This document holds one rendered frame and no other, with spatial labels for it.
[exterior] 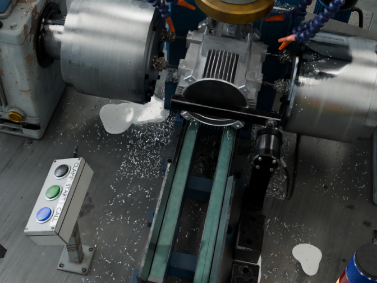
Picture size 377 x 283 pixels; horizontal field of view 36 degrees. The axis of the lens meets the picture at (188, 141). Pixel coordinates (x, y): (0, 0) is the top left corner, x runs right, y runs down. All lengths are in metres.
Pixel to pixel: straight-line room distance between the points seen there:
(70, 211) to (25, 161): 0.43
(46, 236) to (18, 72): 0.45
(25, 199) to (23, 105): 0.23
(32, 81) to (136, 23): 0.29
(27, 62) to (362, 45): 0.75
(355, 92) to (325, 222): 0.35
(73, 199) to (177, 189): 0.28
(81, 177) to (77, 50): 0.31
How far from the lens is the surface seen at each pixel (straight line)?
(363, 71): 1.29
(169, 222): 1.25
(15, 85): 1.42
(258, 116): 1.30
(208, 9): 1.23
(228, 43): 1.31
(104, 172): 1.47
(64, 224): 1.09
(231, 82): 1.28
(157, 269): 1.20
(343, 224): 1.46
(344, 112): 1.29
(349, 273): 0.96
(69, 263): 1.34
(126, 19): 1.30
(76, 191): 1.13
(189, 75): 1.28
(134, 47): 1.28
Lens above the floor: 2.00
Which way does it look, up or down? 52 degrees down
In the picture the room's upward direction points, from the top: 6 degrees clockwise
